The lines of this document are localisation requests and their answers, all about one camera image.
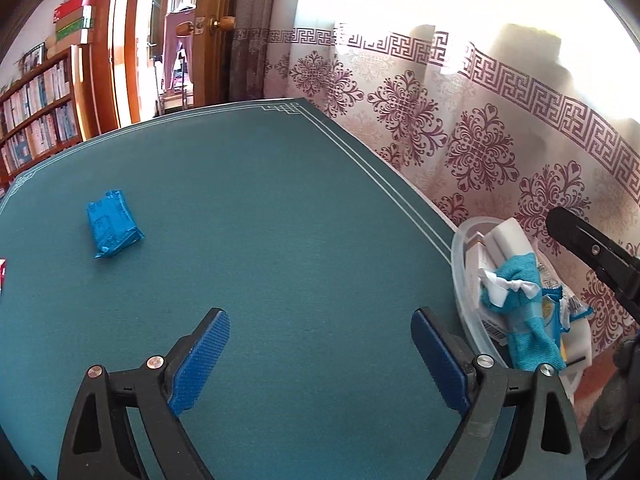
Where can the short blue wafer packet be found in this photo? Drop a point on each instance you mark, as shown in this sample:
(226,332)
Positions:
(112,224)

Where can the hanging pink trousers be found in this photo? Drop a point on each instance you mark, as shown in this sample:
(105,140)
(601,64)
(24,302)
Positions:
(172,41)

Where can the white bandage packet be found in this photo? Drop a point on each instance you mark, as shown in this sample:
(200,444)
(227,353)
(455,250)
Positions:
(575,346)

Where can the framed photo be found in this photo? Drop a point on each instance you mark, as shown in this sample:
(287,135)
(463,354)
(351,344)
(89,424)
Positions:
(33,58)

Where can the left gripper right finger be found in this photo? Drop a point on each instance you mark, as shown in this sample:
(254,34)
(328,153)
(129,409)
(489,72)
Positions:
(530,410)

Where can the long blue biscuit packet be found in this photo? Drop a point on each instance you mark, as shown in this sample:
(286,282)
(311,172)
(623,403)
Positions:
(561,308)

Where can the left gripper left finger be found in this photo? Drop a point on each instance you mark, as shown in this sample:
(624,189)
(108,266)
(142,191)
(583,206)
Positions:
(98,441)

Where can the grey gloved hand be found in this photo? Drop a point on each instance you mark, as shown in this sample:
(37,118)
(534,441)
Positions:
(616,412)

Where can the large wooden bookshelf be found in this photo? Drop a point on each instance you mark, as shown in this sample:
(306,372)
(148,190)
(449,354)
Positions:
(46,112)

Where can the red white snack packet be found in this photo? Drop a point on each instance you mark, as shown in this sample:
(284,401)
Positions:
(2,272)

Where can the dark brown curtain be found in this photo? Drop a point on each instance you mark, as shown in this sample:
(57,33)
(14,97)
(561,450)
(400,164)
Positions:
(249,49)

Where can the wooden door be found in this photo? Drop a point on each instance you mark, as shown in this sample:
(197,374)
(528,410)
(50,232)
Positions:
(211,31)

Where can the white blue medicine box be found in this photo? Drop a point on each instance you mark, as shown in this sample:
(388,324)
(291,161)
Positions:
(478,265)

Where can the teal towel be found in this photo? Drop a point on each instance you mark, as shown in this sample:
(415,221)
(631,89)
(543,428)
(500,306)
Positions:
(518,297)

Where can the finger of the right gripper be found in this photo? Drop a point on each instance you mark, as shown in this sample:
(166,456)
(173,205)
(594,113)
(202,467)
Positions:
(615,267)

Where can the clear plastic storage bin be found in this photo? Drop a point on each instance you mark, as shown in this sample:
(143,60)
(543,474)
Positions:
(481,343)

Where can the patterned white curtain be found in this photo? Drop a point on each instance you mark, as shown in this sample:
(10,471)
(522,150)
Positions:
(501,108)

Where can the stacked gift boxes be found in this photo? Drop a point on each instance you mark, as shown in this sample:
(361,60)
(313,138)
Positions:
(73,22)

